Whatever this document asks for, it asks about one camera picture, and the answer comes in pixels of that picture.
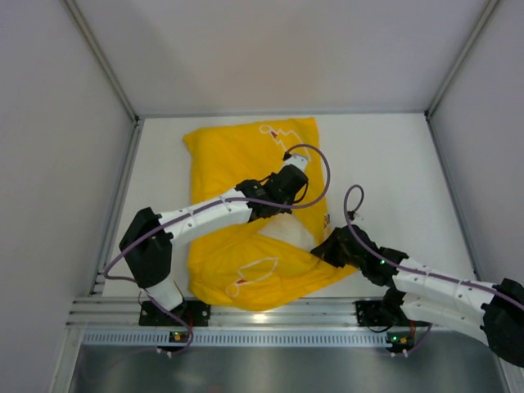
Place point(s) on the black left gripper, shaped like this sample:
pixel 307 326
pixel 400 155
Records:
pixel 292 180

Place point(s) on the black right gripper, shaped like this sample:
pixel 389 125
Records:
pixel 333 249

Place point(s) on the white pillow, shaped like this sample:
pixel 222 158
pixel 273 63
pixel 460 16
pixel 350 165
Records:
pixel 288 229

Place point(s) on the yellow Pikachu pillowcase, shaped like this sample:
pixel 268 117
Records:
pixel 236 266

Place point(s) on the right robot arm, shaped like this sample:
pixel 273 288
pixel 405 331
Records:
pixel 490 313

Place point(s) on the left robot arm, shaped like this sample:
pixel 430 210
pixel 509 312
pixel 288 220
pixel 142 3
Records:
pixel 149 240

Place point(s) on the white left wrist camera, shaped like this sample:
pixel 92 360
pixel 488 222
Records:
pixel 297 160

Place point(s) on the aluminium mounting rail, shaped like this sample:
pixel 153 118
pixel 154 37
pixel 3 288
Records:
pixel 124 312

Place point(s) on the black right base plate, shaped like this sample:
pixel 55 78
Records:
pixel 369 314

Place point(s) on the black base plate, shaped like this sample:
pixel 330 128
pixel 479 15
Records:
pixel 194 313
pixel 369 314

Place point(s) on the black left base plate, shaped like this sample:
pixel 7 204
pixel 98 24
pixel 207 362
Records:
pixel 194 313

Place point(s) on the white slotted cable duct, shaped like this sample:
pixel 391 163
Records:
pixel 237 338

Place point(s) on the left aluminium frame post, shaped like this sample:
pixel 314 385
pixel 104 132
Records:
pixel 81 23

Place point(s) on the aluminium frame post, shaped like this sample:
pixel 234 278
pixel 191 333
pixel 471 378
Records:
pixel 465 50
pixel 81 23

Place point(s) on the right aluminium frame post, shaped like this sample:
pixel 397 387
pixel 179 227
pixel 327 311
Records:
pixel 465 50

